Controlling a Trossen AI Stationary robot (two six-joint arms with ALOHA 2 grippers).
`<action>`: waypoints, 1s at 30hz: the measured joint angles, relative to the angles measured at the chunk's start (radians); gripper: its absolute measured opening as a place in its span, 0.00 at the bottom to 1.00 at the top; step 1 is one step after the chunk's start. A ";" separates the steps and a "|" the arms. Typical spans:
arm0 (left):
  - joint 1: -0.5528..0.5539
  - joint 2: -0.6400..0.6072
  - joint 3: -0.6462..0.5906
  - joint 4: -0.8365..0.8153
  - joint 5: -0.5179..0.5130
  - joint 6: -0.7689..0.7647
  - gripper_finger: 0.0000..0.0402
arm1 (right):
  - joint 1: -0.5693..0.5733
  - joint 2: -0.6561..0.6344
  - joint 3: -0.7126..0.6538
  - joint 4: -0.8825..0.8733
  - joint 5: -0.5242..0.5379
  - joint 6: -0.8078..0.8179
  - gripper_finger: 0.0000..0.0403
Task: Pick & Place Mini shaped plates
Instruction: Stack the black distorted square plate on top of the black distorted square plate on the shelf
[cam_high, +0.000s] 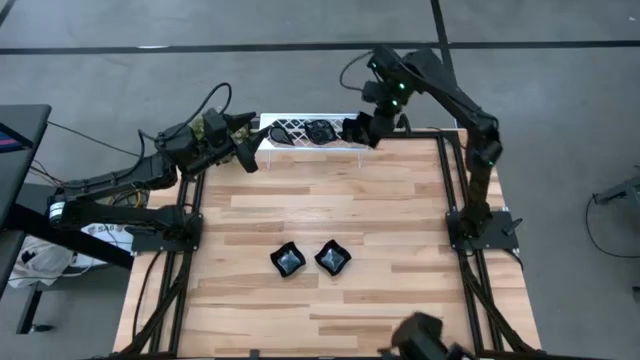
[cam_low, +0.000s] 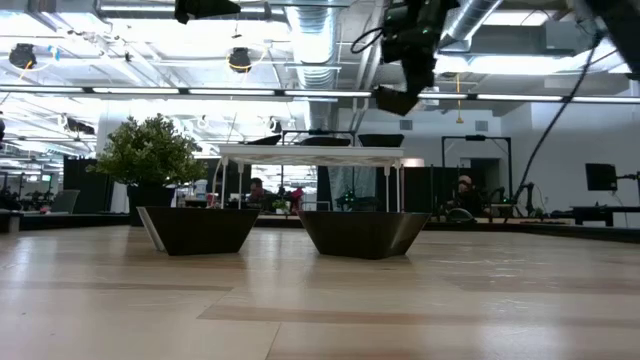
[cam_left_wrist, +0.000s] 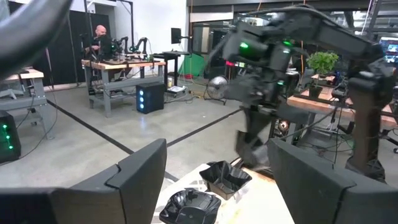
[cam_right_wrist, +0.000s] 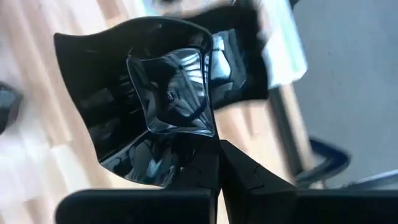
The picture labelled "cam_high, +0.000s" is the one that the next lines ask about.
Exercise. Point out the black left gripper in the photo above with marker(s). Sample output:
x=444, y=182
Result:
x=210, y=155

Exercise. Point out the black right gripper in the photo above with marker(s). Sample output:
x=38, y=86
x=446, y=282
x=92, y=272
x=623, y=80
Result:
x=382, y=122

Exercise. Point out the black leaf-shaped mini plate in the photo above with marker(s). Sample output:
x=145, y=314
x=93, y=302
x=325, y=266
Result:
x=280, y=135

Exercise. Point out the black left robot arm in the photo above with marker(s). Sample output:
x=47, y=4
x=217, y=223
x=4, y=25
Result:
x=110, y=180

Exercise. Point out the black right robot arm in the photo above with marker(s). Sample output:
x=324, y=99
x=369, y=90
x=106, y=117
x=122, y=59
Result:
x=450, y=95

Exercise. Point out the green plant in black pot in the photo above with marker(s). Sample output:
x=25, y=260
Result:
x=199, y=129

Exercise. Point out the white paper sign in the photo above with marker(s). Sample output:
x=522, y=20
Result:
x=107, y=231

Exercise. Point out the black bulky device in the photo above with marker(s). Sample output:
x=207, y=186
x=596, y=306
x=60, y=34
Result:
x=420, y=337

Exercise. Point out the black table clamp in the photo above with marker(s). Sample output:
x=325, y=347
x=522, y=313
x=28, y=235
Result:
x=255, y=354

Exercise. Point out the black desk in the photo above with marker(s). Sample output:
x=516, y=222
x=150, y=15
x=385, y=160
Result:
x=20, y=150

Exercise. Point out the white bag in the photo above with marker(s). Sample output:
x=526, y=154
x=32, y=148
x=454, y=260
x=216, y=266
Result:
x=40, y=260

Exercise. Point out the black stand foot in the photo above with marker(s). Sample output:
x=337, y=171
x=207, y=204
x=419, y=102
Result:
x=620, y=191

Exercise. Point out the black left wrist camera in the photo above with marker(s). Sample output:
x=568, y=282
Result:
x=216, y=127

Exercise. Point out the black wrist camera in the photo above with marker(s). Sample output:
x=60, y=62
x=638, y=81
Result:
x=375, y=92
x=216, y=127

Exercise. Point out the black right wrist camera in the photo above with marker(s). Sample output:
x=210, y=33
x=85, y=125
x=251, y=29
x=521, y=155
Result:
x=375, y=92

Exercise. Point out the black aluminium table frame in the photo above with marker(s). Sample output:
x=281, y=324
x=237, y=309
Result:
x=201, y=200

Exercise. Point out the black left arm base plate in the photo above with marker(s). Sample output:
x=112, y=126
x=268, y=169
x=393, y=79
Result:
x=150, y=242

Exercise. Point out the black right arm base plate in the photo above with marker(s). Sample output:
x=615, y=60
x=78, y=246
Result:
x=500, y=235

